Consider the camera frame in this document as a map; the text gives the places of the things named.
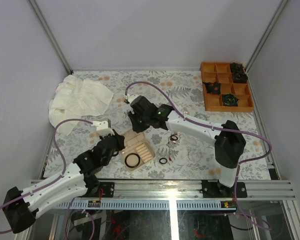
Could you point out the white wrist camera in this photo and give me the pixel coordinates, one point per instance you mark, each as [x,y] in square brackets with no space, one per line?
[103,128]
[128,99]

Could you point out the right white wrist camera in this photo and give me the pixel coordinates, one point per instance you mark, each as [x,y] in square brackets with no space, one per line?
[128,99]

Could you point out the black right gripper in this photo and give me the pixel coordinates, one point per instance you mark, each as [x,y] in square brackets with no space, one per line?
[133,115]

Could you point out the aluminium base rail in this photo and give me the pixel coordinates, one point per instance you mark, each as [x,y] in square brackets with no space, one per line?
[133,194]

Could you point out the beige jewelry box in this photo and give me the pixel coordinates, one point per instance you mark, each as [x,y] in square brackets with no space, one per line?
[137,143]

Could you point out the black fabric flower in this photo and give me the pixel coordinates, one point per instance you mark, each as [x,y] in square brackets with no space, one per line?
[239,77]
[236,67]

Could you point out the black bangle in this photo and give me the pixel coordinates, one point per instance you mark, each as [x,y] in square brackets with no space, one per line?
[132,160]

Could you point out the black flower orange dots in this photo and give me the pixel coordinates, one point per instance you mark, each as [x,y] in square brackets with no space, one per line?
[213,87]

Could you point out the white crumpled cloth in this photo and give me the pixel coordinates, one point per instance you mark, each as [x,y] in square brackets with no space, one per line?
[75,98]

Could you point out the floral patterned tablecloth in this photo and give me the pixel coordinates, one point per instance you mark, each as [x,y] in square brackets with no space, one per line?
[227,139]

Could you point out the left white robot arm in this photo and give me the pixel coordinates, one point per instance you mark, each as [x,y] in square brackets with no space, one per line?
[23,207]

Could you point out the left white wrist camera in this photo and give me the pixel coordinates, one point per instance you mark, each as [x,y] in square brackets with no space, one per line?
[103,128]

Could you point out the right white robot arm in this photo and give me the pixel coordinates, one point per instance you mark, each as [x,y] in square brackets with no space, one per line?
[228,143]

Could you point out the black flower green swirls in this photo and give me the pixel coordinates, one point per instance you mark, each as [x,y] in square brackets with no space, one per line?
[229,100]

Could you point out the black fabric flower top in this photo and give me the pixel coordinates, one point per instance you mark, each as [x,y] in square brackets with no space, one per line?
[236,67]

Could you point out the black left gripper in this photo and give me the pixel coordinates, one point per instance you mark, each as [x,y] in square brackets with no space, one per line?
[120,138]

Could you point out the orange wooden divided tray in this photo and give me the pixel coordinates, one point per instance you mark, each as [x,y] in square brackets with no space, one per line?
[220,72]

